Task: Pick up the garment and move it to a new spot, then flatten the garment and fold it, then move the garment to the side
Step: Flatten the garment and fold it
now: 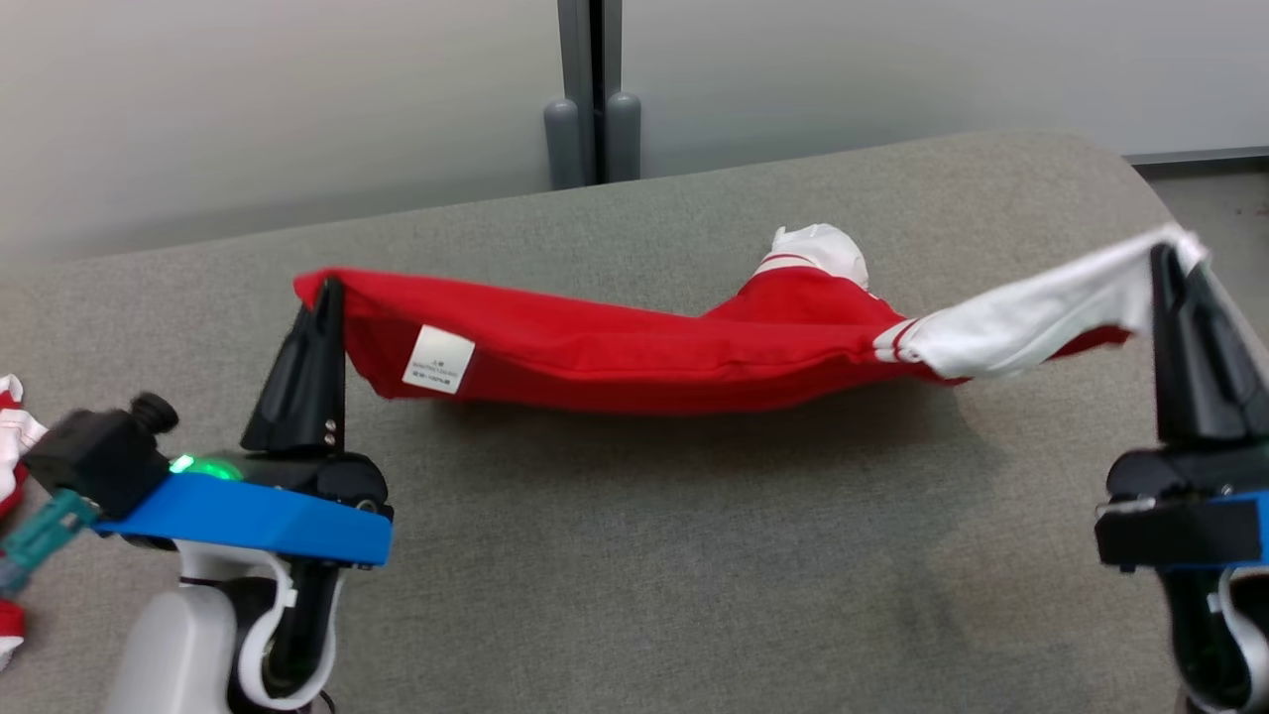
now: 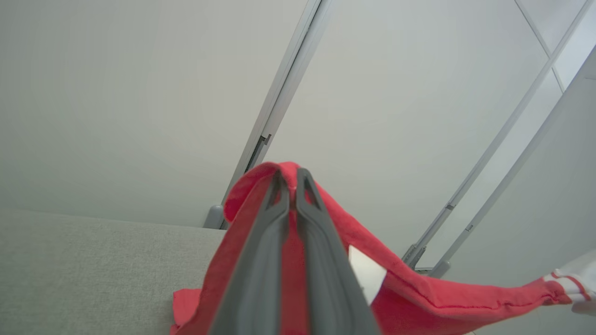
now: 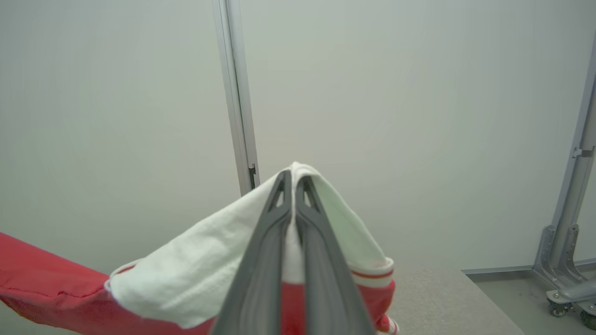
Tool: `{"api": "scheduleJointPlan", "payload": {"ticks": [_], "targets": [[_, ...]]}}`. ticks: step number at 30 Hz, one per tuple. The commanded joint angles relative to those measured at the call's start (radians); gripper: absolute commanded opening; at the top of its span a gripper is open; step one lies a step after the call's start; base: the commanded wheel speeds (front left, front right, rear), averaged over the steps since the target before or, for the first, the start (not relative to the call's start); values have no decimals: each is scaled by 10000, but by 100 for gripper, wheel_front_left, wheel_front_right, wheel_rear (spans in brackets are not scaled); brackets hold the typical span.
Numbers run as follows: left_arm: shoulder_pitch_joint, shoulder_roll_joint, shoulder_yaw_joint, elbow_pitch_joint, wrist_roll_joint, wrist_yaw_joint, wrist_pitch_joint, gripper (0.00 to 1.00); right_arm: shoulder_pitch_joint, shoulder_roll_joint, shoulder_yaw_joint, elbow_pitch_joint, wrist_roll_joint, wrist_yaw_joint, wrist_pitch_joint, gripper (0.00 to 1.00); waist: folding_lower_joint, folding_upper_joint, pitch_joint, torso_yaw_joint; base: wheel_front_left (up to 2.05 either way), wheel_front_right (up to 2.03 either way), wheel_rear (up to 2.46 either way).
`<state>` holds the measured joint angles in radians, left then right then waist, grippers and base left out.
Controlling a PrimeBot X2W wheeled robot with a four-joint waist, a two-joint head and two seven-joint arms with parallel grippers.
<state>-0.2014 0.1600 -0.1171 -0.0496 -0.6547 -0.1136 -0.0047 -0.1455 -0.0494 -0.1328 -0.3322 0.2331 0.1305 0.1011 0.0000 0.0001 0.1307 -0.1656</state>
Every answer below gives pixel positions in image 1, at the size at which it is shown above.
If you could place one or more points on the red t-shirt with white sleeves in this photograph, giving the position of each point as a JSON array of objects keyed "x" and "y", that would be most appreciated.
[{"x": 595, "y": 347}]

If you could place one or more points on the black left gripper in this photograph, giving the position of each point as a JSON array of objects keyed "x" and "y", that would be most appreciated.
[{"x": 317, "y": 476}]

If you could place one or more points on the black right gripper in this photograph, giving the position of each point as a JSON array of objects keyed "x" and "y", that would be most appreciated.
[{"x": 1190, "y": 471}]

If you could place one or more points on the red shorts with white trim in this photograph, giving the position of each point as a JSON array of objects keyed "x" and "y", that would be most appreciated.
[{"x": 12, "y": 431}]

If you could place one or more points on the grey partition post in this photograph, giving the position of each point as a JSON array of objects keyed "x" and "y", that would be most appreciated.
[{"x": 575, "y": 59}]

